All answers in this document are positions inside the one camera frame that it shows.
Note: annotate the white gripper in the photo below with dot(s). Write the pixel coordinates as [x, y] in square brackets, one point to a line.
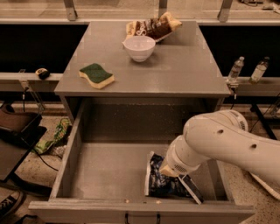
[177, 164]

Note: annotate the blue chip bag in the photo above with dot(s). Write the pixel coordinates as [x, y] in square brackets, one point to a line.
[161, 186]

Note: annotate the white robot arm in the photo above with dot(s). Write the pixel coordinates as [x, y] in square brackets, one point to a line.
[222, 135]

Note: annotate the open grey drawer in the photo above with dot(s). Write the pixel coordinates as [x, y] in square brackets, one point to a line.
[102, 176]

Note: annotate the grey cabinet counter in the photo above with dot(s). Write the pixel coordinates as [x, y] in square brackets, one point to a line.
[180, 66]

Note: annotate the green chip bag on floor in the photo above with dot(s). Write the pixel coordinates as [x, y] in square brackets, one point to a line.
[59, 138]

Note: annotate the brown chip bag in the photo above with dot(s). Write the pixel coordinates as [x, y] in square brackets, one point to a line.
[155, 28]

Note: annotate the green yellow sponge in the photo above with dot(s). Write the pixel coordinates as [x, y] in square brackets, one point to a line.
[96, 76]

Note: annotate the white bowl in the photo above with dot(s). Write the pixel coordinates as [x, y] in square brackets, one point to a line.
[139, 48]

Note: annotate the clear water bottle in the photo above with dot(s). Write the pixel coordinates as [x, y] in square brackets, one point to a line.
[234, 72]

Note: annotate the black chair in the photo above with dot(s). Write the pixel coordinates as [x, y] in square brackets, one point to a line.
[19, 133]

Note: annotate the black yellow tape measure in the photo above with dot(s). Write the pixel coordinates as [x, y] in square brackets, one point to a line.
[42, 73]

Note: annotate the black shoe lower left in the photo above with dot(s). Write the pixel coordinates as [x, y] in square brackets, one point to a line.
[10, 203]

